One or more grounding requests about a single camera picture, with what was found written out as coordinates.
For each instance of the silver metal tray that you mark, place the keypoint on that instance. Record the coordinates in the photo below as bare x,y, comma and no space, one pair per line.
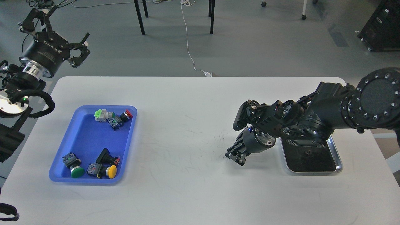
322,161

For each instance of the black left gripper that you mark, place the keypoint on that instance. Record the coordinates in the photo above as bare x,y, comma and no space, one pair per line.
43,54

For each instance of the yellow push button switch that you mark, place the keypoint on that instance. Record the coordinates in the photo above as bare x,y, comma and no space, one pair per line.
99,170

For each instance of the black equipment case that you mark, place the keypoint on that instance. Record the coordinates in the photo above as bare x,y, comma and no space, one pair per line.
382,30

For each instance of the black selector switch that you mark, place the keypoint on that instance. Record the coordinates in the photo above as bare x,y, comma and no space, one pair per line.
105,158

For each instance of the red push button switch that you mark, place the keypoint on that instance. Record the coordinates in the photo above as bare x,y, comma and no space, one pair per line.
126,116

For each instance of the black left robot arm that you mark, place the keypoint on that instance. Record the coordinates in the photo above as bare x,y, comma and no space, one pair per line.
22,87

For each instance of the light green push button switch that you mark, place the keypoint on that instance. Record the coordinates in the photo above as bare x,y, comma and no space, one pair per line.
102,115

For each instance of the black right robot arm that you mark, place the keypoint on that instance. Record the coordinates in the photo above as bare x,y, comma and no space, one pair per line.
310,121

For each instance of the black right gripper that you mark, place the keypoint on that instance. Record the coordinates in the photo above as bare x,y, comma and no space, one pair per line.
254,141

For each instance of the blue plastic tray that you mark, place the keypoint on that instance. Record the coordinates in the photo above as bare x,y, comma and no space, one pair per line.
86,138

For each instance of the black table leg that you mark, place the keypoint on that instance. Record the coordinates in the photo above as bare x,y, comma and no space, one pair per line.
139,16
211,14

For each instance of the white chair caster leg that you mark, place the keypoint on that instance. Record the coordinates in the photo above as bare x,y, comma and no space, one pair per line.
304,6

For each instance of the black table leg left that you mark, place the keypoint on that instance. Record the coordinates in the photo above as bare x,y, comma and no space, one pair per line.
139,16

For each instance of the black table leg right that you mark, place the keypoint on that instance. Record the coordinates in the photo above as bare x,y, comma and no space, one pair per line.
211,14

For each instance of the black contact block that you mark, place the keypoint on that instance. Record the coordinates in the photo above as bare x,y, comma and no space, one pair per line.
116,123

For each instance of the green mushroom push button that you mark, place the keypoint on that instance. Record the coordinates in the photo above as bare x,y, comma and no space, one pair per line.
73,163

